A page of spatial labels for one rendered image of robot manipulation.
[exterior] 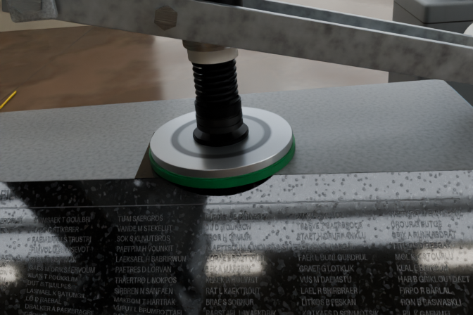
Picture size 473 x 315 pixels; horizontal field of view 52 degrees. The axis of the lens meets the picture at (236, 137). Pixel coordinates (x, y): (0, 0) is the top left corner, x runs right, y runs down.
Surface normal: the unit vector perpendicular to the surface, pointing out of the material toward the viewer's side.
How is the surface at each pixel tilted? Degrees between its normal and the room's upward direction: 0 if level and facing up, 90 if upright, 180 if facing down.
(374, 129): 0
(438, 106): 0
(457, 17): 90
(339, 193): 45
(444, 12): 90
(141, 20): 90
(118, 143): 0
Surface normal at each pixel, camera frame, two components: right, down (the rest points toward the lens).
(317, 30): 0.12, 0.44
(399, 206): -0.11, -0.32
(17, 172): -0.07, -0.89
